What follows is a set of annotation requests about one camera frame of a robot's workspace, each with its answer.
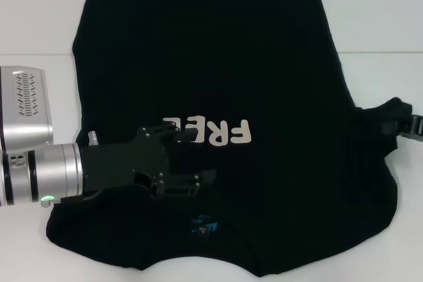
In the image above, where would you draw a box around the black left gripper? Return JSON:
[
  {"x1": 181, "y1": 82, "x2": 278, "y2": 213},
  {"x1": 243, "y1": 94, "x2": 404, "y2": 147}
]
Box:
[{"x1": 80, "y1": 122, "x2": 219, "y2": 203}]

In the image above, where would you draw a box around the black T-shirt with FREE print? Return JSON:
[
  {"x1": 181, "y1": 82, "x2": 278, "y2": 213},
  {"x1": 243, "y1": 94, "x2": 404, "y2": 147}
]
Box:
[{"x1": 45, "y1": 0, "x2": 416, "y2": 279}]

